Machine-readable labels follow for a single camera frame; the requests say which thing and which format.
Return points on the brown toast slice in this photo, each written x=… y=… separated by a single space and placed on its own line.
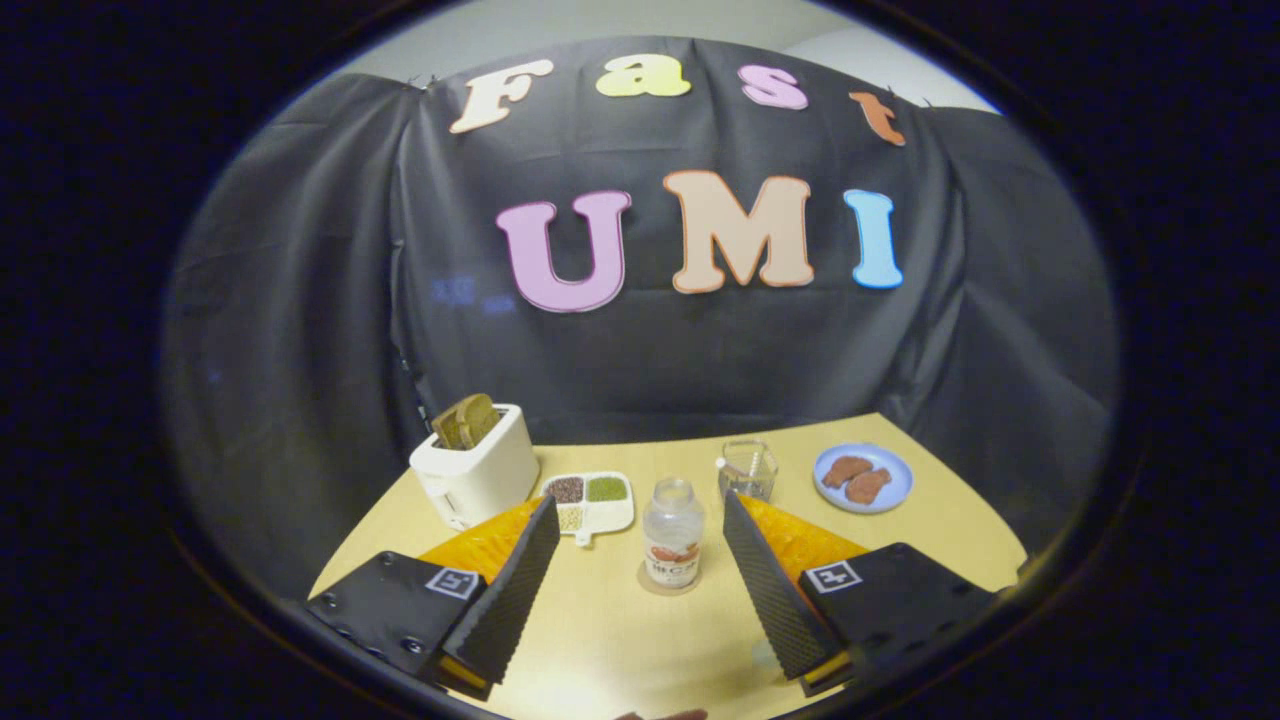
x=481 y=417
x=446 y=428

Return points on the wooden table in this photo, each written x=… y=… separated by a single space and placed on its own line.
x=620 y=640

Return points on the round brown coaster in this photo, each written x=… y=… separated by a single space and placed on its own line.
x=668 y=587

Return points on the clear glass cup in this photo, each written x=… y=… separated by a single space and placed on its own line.
x=748 y=470

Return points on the white toaster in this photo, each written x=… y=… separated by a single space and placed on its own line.
x=478 y=470

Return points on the white divided dish with beans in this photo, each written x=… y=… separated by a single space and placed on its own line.
x=590 y=503

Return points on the black backdrop cloth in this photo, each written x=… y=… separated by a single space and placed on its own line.
x=700 y=350

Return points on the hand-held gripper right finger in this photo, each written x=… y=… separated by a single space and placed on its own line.
x=770 y=590

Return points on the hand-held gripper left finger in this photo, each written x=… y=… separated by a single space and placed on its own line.
x=515 y=595

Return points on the blue plate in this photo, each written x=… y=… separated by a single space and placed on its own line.
x=864 y=478

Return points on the clear plastic juice bottle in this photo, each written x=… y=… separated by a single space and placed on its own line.
x=672 y=537

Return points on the brown meat piece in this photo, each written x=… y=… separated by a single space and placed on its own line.
x=868 y=486
x=846 y=469

